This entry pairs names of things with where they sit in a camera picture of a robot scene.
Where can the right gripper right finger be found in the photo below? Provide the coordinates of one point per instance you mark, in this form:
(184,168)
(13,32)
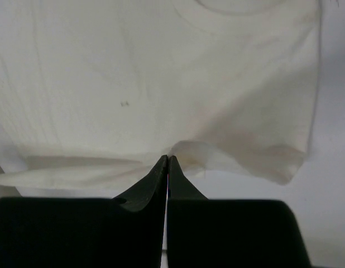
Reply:
(203,232)

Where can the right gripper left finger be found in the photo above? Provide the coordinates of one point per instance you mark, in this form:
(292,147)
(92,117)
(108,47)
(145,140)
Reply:
(124,231)

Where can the white t shirt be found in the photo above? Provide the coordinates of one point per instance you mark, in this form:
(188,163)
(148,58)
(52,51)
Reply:
(93,93)

